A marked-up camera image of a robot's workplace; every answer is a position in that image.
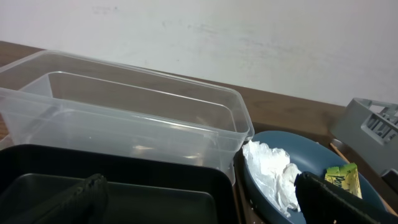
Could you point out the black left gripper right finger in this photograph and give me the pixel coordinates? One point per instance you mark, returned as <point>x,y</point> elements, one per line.
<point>323,202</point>

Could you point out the dark blue plate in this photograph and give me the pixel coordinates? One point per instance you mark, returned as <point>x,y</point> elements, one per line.
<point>309,157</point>

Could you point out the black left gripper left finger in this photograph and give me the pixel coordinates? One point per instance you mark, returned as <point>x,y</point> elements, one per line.
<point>82,203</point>

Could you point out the grey dishwasher rack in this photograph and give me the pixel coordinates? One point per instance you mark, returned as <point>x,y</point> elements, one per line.
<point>370,128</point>

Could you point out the white tissue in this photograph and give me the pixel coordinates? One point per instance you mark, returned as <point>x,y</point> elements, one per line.
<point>274,174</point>

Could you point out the black plastic tray bin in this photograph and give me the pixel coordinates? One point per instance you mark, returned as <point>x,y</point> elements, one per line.
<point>139,191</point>

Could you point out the yellow green snack wrapper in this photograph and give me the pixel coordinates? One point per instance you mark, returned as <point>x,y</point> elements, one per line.
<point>345,177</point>

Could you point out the clear plastic bin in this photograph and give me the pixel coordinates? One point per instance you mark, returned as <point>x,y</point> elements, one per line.
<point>56,99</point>

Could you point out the wooden chopstick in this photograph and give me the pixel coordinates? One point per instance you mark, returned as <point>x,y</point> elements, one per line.
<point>339,153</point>

